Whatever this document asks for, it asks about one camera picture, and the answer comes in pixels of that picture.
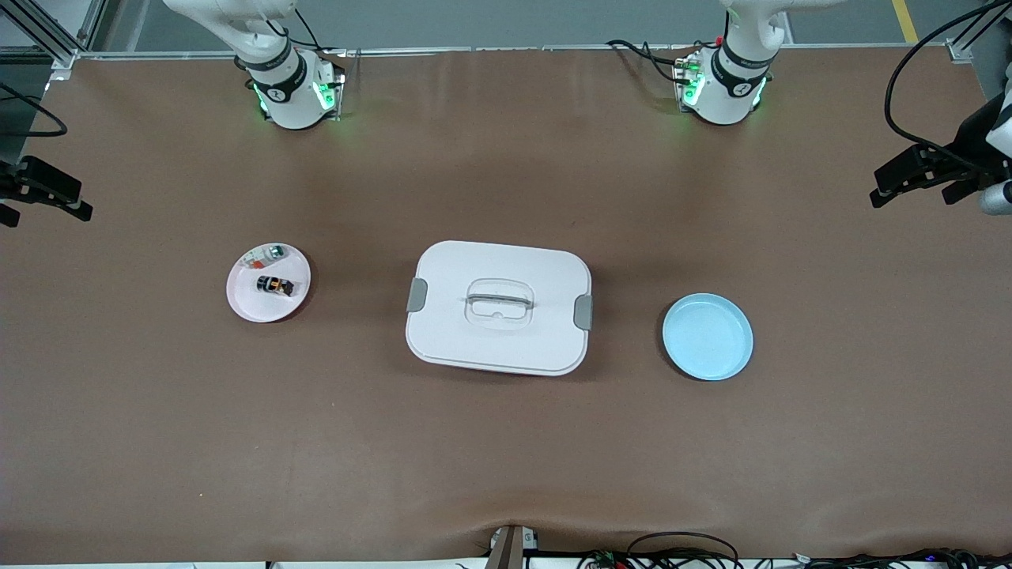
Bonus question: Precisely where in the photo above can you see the tangled black cables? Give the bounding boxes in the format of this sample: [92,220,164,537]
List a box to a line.
[791,547,1012,569]

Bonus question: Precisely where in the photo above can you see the black right base cable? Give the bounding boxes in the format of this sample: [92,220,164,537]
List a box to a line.
[269,8,349,56]

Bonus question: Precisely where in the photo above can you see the grey metal camera stand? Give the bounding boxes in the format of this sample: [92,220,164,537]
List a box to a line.
[484,524,540,569]

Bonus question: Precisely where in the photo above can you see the black looped cable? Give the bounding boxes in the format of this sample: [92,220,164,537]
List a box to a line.
[626,531,741,569]

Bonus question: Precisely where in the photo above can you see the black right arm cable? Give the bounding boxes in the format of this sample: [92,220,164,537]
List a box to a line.
[0,82,70,140]

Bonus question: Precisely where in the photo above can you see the white round plate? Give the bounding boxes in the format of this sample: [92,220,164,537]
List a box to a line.
[226,243,312,323]

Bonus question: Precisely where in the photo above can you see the white lidded storage box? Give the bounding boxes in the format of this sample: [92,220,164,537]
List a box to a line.
[405,240,594,377]

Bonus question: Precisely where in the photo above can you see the black left base cables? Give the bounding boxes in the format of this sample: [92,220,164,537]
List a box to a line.
[606,38,697,84]

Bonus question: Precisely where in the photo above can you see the light blue round plate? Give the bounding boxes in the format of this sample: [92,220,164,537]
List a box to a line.
[662,292,754,382]

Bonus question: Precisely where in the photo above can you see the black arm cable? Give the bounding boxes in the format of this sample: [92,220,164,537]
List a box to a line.
[883,0,1012,171]
[0,82,70,140]

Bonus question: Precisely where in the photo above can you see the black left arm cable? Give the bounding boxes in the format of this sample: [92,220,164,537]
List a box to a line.
[883,0,1012,171]

